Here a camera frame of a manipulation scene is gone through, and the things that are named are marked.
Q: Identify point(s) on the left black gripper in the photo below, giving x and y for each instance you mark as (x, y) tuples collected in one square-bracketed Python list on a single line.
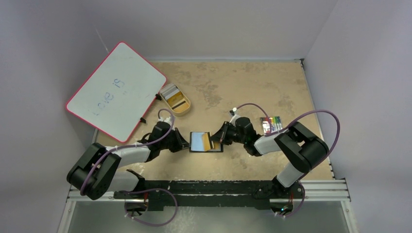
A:
[(180, 143)]

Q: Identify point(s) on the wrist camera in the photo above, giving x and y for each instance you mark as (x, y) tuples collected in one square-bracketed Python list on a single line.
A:
[(168, 120), (234, 115)]

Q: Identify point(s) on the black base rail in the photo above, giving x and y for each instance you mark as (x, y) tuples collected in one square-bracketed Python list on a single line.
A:
[(258, 194)]

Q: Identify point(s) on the white board with pink rim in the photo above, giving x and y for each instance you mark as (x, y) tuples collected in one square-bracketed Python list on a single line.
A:
[(118, 93)]

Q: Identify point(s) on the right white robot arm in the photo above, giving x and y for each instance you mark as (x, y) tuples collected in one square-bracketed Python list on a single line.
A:
[(302, 147)]

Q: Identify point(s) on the pack of coloured markers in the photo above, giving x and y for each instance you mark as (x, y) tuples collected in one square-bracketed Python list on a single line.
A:
[(271, 124)]

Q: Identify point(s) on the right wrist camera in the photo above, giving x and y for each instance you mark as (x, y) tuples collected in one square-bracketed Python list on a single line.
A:
[(234, 115)]

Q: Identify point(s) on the black card holder wallet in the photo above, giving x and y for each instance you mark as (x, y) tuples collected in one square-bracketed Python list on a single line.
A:
[(200, 142)]

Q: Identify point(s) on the gold card lying in tray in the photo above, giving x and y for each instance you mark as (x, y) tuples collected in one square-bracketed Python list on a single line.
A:
[(183, 102)]

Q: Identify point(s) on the beige oval card tray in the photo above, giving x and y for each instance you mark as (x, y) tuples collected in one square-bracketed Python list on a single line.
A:
[(183, 109)]

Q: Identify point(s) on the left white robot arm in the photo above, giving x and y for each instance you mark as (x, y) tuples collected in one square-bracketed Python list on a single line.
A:
[(96, 172)]

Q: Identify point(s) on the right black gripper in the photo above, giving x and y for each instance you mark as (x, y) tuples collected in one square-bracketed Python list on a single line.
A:
[(227, 132)]

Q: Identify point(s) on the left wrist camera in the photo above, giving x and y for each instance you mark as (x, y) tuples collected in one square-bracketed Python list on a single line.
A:
[(168, 120)]

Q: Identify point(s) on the stack of credit cards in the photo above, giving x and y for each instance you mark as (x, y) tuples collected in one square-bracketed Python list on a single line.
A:
[(168, 91)]

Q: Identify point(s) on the aluminium frame rail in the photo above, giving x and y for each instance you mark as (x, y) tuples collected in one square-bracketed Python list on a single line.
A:
[(315, 190)]

